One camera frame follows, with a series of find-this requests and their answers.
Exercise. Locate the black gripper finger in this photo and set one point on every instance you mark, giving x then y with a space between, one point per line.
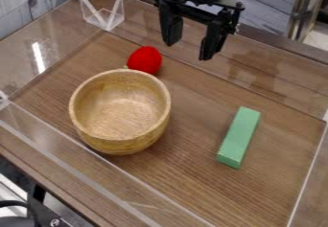
220 27
171 22

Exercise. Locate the red knitted strawberry fruit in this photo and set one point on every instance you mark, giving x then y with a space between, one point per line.
145 59

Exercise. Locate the green rectangular block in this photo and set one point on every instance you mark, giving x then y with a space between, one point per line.
238 137

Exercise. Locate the round wooden bowl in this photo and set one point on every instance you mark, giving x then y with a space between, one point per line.
119 110

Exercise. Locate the metal table leg background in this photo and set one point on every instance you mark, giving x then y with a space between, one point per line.
301 18

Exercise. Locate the clear acrylic corner bracket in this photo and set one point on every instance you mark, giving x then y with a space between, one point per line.
103 18

